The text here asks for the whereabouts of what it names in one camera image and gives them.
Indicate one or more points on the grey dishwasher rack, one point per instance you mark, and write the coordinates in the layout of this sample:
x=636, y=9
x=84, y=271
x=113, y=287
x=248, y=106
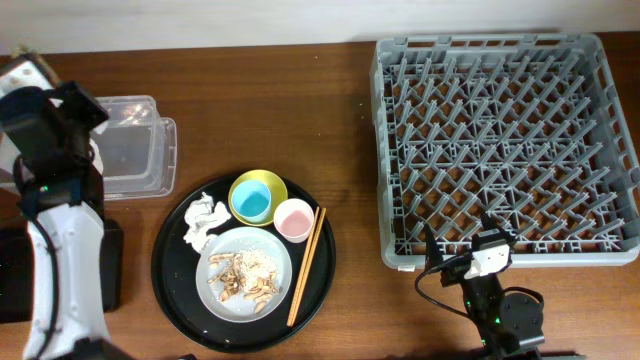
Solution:
x=527, y=128

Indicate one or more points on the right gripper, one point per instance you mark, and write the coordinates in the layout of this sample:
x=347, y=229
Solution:
x=461, y=270

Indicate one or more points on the food scraps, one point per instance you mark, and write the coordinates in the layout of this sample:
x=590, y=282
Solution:
x=251, y=274

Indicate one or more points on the clear plastic bin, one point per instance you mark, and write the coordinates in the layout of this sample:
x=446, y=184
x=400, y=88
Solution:
x=138, y=149

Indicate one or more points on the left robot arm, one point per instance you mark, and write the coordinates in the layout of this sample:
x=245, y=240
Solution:
x=62, y=198

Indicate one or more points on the yellow bowl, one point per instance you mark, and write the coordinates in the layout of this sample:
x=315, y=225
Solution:
x=273, y=182

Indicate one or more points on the pink cup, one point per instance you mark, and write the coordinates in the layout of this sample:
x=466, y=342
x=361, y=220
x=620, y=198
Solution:
x=293, y=219

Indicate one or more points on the round black tray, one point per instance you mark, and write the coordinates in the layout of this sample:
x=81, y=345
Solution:
x=173, y=274

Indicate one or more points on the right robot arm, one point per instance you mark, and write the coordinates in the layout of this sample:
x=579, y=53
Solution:
x=509, y=320

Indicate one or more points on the black rectangular bin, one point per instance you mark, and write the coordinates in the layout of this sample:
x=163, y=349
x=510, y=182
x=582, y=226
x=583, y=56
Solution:
x=17, y=272

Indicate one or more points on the blue cup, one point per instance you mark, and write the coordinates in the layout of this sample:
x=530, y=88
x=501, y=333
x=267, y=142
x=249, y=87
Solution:
x=251, y=199

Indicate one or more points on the white tissue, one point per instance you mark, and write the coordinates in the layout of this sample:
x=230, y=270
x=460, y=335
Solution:
x=201, y=216

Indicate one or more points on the grey plate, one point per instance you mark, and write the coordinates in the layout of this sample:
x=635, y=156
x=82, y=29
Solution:
x=237, y=310

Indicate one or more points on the wooden chopstick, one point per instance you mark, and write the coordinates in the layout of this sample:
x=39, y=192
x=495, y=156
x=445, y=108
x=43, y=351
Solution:
x=302, y=271
x=312, y=253

